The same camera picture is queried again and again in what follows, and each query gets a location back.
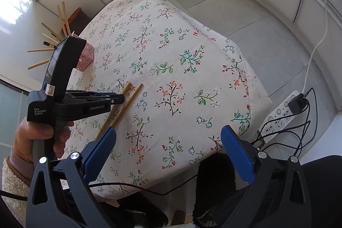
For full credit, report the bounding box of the pink perforated utensil holder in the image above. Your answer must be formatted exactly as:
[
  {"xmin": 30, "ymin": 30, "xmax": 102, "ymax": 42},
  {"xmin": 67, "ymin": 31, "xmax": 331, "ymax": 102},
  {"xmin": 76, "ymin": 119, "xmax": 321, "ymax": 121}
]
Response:
[{"xmin": 71, "ymin": 33, "xmax": 94, "ymax": 72}]

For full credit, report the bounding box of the floral tablecloth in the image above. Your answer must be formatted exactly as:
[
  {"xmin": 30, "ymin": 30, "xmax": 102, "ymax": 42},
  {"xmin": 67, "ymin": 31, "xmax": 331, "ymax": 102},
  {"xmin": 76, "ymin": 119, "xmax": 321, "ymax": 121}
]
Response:
[{"xmin": 68, "ymin": 0, "xmax": 273, "ymax": 199}]

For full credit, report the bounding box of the white power strip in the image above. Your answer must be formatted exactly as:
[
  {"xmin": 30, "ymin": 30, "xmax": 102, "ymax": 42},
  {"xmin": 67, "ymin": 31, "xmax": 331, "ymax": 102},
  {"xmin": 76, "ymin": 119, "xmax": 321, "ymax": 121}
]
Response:
[{"xmin": 259, "ymin": 90, "xmax": 299, "ymax": 144}]

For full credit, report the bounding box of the bamboo chopstick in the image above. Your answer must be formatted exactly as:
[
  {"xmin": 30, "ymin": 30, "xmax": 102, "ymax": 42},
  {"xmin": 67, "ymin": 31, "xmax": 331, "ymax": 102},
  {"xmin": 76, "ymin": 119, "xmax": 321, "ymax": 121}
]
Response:
[
  {"xmin": 95, "ymin": 82, "xmax": 132, "ymax": 140},
  {"xmin": 61, "ymin": 1, "xmax": 71, "ymax": 36},
  {"xmin": 27, "ymin": 47, "xmax": 55, "ymax": 53},
  {"xmin": 41, "ymin": 22, "xmax": 63, "ymax": 39},
  {"xmin": 27, "ymin": 59, "xmax": 50, "ymax": 70},
  {"xmin": 57, "ymin": 5, "xmax": 68, "ymax": 38},
  {"xmin": 111, "ymin": 83, "xmax": 143, "ymax": 128}
]

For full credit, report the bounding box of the person's left hand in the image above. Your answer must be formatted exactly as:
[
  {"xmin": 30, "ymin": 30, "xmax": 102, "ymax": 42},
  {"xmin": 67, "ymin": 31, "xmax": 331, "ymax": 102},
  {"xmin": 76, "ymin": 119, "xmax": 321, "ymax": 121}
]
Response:
[{"xmin": 13, "ymin": 118, "xmax": 74, "ymax": 163}]

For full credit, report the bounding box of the brown bin with orange rim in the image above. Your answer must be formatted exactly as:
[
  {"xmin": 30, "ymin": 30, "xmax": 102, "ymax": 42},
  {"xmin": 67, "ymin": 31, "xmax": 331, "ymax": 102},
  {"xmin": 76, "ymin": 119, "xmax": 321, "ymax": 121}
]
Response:
[{"xmin": 68, "ymin": 7, "xmax": 91, "ymax": 35}]

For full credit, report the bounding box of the black power adapter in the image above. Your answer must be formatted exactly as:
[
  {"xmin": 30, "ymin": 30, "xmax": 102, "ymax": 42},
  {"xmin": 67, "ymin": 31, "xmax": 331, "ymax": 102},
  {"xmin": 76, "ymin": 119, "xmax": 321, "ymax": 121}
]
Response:
[{"xmin": 288, "ymin": 93, "xmax": 308, "ymax": 115}]

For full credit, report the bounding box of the white cable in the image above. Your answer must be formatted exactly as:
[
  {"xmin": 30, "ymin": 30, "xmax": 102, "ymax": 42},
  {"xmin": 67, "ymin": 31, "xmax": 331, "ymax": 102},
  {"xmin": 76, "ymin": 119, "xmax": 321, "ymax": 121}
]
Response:
[{"xmin": 301, "ymin": 0, "xmax": 330, "ymax": 95}]

